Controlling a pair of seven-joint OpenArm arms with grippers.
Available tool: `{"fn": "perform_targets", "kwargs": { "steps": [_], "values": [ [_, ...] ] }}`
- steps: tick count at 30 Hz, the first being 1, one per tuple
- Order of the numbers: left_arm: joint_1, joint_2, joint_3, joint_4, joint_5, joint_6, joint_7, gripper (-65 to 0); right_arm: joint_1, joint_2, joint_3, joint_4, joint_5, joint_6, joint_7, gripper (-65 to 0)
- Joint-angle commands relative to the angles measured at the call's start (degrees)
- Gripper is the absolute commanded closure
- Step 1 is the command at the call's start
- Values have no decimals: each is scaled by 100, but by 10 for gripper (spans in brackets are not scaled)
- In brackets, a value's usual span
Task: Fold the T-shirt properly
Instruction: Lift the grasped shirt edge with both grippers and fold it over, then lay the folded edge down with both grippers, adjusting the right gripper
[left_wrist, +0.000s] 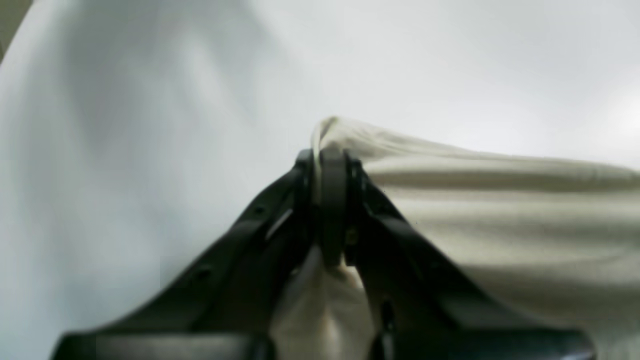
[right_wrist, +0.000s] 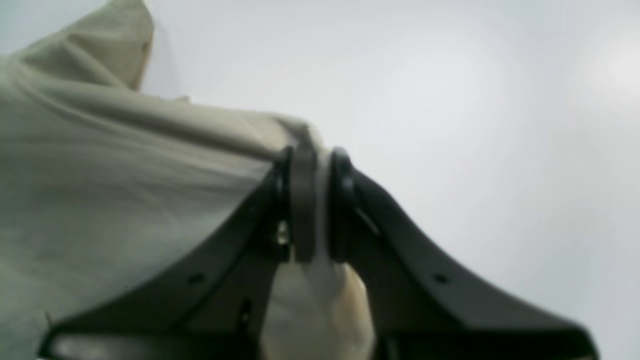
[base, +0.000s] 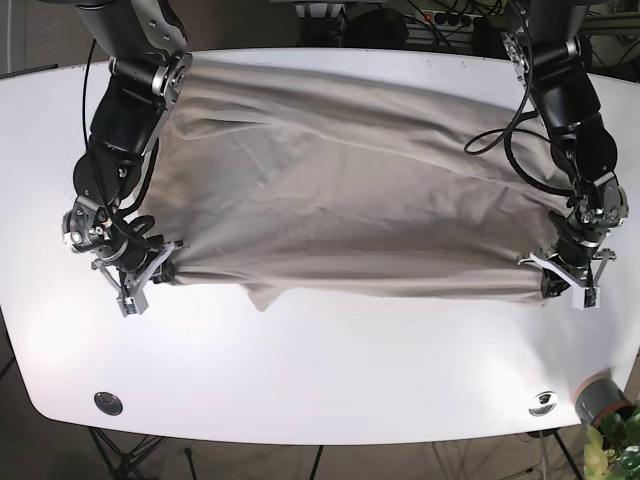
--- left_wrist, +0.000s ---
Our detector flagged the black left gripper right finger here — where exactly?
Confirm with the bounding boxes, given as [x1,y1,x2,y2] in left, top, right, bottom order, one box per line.
[320,148,595,360]

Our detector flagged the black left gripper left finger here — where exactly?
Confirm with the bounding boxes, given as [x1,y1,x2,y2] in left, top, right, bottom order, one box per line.
[52,150,314,360]

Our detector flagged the beige T-shirt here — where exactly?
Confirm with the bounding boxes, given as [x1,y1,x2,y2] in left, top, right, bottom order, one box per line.
[270,115,640,360]

